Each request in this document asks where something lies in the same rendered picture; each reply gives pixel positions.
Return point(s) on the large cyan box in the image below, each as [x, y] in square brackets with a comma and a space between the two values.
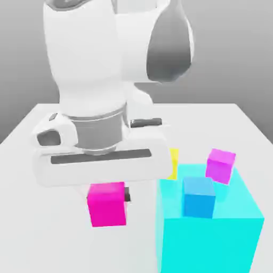
[211, 243]

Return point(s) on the small yellow cube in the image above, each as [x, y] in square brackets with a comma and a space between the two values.
[173, 164]

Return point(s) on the small purple cube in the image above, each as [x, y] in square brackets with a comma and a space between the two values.
[219, 167]

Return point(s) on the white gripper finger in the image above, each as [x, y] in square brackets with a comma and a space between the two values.
[127, 194]

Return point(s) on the small blue cube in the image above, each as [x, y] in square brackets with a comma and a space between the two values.
[199, 202]

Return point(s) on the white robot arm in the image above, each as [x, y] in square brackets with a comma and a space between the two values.
[85, 64]

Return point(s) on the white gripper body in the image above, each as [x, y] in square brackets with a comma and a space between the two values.
[102, 170]

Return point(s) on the small magenta cube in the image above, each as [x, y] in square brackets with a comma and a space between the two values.
[106, 204]

